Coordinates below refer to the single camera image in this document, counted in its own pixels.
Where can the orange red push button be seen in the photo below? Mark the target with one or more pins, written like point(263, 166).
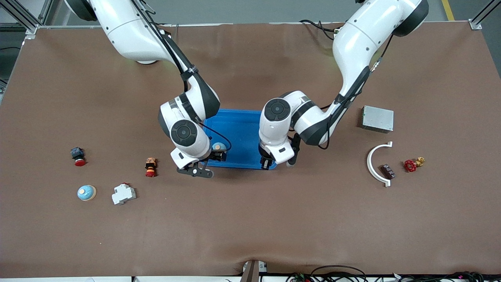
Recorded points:
point(150, 166)

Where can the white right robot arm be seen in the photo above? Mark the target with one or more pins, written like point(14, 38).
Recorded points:
point(129, 31)

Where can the white curved plastic bracket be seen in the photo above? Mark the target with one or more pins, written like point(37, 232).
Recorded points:
point(369, 162)

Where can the silver metal box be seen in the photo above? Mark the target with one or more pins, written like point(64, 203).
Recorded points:
point(377, 119)

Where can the blue dome bell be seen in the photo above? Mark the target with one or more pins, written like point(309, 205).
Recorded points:
point(86, 192)
point(218, 147)

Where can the black relay component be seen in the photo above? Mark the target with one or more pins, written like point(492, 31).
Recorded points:
point(388, 171)

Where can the white circuit breaker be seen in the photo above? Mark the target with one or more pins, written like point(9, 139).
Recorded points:
point(122, 195)

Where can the blue plastic tray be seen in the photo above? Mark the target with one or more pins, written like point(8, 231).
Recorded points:
point(242, 133)

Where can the red emergency stop button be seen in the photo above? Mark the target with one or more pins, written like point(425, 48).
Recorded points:
point(79, 161)

